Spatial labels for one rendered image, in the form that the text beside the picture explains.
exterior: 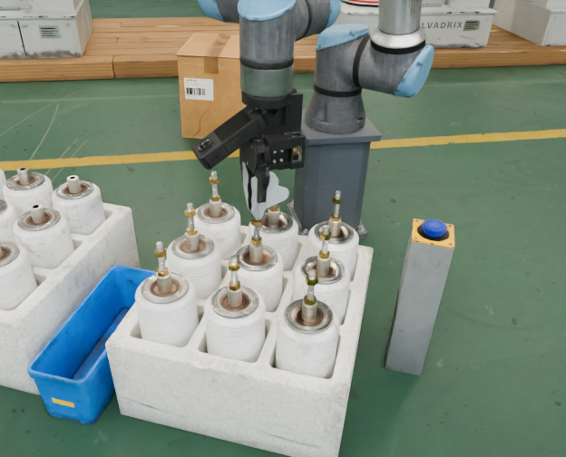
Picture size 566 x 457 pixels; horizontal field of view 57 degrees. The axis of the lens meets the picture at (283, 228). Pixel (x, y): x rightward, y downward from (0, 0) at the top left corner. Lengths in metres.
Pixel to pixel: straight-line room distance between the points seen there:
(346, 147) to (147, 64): 1.51
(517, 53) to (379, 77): 2.03
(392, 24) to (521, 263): 0.70
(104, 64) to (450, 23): 1.72
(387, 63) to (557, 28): 2.25
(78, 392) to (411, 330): 0.59
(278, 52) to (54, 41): 2.05
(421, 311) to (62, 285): 0.66
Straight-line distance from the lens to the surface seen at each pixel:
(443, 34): 3.01
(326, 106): 1.27
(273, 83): 0.74
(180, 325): 0.87
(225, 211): 1.04
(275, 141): 0.78
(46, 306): 1.04
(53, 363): 1.04
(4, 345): 1.04
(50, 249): 1.08
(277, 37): 0.72
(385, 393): 1.06
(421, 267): 0.92
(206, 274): 0.94
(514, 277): 1.42
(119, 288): 1.18
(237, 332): 0.81
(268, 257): 0.92
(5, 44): 2.76
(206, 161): 0.76
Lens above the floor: 0.81
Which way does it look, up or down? 34 degrees down
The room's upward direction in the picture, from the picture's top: 2 degrees clockwise
